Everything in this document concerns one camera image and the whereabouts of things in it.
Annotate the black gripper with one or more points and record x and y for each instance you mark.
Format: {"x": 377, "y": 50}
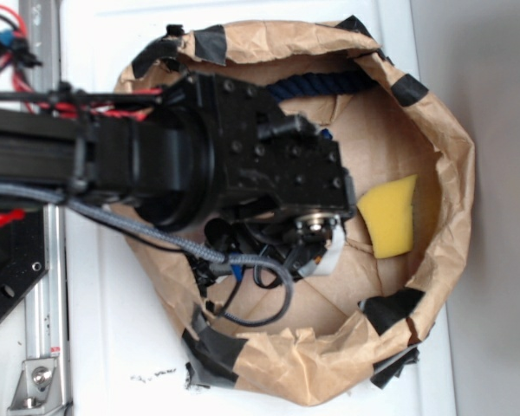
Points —
{"x": 263, "y": 182}

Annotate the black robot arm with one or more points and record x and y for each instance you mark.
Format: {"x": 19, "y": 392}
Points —
{"x": 107, "y": 149}

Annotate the yellow sponge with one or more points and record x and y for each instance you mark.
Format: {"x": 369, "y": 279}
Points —
{"x": 387, "y": 210}

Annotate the brown paper bag bin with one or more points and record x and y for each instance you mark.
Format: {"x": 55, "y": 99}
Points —
{"x": 367, "y": 318}

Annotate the white tray board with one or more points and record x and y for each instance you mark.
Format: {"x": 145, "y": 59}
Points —
{"x": 126, "y": 358}

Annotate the aluminium extrusion rail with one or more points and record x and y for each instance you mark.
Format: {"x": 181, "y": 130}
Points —
{"x": 46, "y": 305}

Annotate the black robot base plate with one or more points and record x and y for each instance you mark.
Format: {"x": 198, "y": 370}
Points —
{"x": 23, "y": 258}

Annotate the metal corner bracket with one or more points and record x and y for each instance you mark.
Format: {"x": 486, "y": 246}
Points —
{"x": 38, "y": 391}

